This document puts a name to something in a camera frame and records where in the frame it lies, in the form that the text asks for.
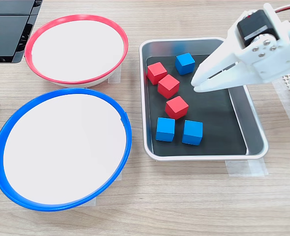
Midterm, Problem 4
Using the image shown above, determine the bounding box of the blue wooden cube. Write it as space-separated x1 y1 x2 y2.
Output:
175 52 196 76
155 117 176 143
181 119 204 146

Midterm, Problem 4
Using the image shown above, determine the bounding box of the red wooden cube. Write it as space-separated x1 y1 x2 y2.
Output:
146 61 168 86
157 74 181 99
164 95 190 120

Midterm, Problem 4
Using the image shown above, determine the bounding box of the silver metal tray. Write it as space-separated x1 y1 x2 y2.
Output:
139 37 269 162

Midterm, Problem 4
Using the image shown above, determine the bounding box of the black tray liner mat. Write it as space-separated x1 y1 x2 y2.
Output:
146 54 248 157

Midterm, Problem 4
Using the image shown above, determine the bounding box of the red-rimmed white dish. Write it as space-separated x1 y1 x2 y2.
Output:
24 14 129 88

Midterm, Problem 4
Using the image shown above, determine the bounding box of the blue-rimmed white dish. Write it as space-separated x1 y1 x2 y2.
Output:
0 88 132 212

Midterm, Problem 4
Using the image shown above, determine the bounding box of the black flat electronic device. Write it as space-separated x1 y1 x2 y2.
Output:
0 0 44 64

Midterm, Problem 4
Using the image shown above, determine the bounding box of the red black cable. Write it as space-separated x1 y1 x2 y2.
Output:
274 3 290 14

